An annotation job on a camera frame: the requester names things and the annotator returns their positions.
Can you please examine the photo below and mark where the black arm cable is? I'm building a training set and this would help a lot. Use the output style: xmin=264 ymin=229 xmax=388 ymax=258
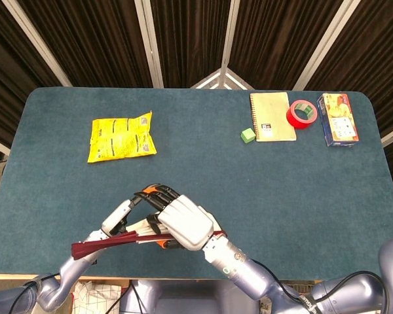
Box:
xmin=10 ymin=273 xmax=62 ymax=314
xmin=251 ymin=259 xmax=386 ymax=304

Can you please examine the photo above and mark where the white checked cloth bag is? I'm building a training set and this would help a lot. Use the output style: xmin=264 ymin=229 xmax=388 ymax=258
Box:
xmin=72 ymin=281 xmax=122 ymax=314

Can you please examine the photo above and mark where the blue-grey robot torso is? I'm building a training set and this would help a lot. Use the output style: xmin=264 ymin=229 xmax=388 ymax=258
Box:
xmin=119 ymin=279 xmax=261 ymax=314

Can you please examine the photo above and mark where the green cube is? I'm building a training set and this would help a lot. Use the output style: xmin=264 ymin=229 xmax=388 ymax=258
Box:
xmin=240 ymin=128 xmax=256 ymax=144

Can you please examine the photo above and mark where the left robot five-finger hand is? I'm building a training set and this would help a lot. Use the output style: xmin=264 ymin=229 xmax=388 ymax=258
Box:
xmin=100 ymin=183 xmax=160 ymax=236

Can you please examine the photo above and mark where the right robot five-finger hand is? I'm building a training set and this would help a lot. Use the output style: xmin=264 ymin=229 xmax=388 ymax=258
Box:
xmin=136 ymin=184 xmax=214 ymax=251

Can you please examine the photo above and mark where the thin black cable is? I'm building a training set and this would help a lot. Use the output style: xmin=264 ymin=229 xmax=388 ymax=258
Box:
xmin=111 ymin=280 xmax=142 ymax=314

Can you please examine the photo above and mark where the red tape roll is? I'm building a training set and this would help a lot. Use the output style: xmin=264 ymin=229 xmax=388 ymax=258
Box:
xmin=286 ymin=99 xmax=318 ymax=130

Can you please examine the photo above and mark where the yellow snack bag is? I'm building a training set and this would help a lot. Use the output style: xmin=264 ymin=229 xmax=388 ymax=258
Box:
xmin=86 ymin=110 xmax=158 ymax=164

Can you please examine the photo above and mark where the red ribbed paper folding fan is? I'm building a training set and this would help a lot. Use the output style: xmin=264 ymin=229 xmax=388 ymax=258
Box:
xmin=71 ymin=218 xmax=229 ymax=261

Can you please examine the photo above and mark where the black pleated curtain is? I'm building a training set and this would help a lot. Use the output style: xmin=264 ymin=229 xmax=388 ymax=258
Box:
xmin=0 ymin=0 xmax=393 ymax=171

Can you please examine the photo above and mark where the pale green spiral notebook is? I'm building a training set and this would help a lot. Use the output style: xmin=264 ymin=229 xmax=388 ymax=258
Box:
xmin=250 ymin=92 xmax=297 ymax=143

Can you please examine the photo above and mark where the white triangular frame base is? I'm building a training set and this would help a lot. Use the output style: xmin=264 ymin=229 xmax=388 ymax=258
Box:
xmin=189 ymin=67 xmax=255 ymax=90

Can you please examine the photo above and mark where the blue felt table mat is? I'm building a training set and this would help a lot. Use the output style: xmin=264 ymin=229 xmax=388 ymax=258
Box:
xmin=0 ymin=86 xmax=393 ymax=282

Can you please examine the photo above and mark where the blue and yellow carton box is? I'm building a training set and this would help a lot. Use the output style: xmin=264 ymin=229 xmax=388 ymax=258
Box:
xmin=316 ymin=93 xmax=360 ymax=148

